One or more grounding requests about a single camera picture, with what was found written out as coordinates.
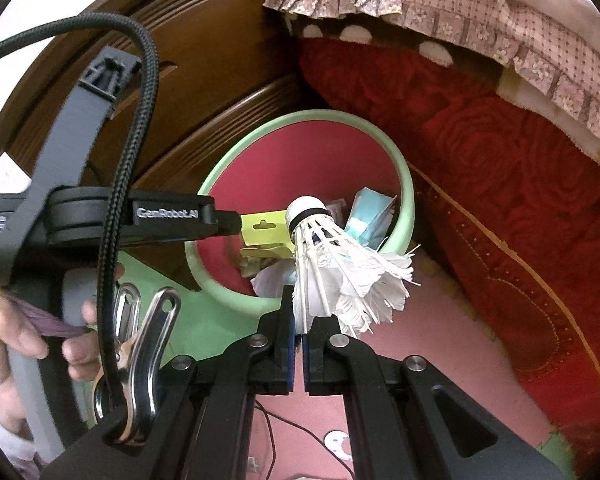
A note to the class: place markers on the metal spring clip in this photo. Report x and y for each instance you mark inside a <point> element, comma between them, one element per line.
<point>150,340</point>

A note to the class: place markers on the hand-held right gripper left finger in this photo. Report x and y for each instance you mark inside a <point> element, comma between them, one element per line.
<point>291,360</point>

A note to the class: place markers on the white round plastic piece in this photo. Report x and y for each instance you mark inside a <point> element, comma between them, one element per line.
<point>330,447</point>

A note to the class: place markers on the white feather shuttlecock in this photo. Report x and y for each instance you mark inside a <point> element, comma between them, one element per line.
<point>330,260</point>

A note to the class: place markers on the pink frilled bedsheet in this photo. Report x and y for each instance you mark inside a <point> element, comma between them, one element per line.
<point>480,0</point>

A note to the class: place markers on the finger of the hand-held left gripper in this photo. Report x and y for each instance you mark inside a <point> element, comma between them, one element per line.
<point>227,222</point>

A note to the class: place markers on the person's left hand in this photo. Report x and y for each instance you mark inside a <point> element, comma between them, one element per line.
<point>0,360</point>

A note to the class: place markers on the brown wooden nightstand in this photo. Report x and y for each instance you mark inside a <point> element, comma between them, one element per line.
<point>205,50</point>

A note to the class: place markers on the person's left forearm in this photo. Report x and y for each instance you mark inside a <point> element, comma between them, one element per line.
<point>5,440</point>

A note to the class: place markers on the yellow-green hang card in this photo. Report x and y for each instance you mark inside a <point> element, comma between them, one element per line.
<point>265,237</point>

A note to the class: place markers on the light blue snack packet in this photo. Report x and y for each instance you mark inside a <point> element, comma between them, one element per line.
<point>367,215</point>

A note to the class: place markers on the pink foam floor mat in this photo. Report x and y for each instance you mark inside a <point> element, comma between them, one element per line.
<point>430,360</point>

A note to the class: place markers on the brown polka dot blanket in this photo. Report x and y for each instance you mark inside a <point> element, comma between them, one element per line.
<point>395,35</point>

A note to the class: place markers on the red floral bed cover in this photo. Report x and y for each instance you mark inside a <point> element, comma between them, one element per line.
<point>505,185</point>

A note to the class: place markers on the red bucket with green rim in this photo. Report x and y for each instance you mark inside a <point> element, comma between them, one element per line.
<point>320,160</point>

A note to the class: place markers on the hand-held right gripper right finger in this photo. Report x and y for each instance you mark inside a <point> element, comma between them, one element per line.
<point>306,365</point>

